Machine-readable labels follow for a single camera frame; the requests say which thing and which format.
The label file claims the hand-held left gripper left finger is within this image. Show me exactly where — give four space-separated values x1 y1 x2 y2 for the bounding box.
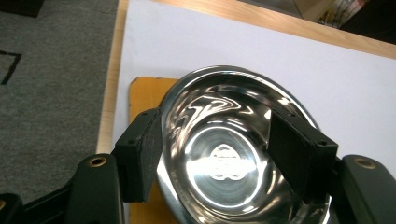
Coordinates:
111 106 163 203

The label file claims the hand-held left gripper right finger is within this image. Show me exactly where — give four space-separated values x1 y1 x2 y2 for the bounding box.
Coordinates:
266 109 339 204

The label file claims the stainless steel bowl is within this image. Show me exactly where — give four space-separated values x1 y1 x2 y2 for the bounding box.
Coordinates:
155 64 332 224

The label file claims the orange square coaster mat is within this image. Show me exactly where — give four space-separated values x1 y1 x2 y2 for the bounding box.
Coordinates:
128 77 180 224

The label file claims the white table cover sheet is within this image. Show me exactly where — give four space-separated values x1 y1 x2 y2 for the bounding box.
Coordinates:
111 0 396 224

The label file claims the black stand base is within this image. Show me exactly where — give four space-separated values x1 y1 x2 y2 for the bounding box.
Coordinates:
0 0 45 19

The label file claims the yellow cable bundle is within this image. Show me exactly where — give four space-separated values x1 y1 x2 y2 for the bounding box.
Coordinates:
317 0 372 30

